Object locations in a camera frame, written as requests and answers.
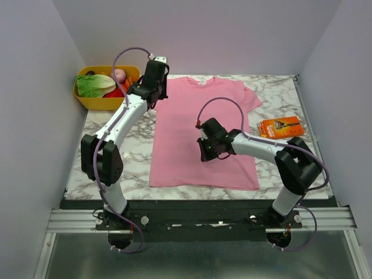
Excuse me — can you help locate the pink t-shirt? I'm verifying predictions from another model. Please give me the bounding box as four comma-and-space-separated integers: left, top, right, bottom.
148, 76, 263, 191

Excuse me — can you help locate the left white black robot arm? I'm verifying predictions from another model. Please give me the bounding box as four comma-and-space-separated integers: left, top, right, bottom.
81, 56, 169, 230

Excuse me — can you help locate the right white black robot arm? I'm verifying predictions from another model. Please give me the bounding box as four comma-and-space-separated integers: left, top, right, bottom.
196, 118, 324, 228

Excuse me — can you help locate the pink toy onion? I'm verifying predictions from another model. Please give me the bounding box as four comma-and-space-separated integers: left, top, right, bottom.
111, 69, 126, 84

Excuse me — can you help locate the red toy pepper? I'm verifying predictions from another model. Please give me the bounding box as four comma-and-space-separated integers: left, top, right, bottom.
103, 84, 127, 98

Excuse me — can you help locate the green toy lettuce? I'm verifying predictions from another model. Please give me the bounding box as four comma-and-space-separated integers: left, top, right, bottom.
76, 74, 116, 98

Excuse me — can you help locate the dark purple toy eggplant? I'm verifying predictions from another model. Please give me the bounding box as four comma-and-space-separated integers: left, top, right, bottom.
85, 70, 95, 76

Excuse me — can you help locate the orange black packet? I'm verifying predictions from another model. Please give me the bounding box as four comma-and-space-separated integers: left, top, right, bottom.
257, 116, 305, 140

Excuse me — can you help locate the yellow plastic bin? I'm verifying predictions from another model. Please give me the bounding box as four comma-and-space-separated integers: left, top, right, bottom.
73, 65, 140, 110

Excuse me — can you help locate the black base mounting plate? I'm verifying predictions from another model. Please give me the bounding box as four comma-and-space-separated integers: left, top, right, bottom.
59, 199, 303, 244

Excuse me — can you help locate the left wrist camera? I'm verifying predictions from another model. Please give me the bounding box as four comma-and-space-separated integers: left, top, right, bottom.
154, 56, 167, 64

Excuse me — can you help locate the aluminium frame rail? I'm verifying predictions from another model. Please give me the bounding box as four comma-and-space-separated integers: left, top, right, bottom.
46, 208, 357, 234

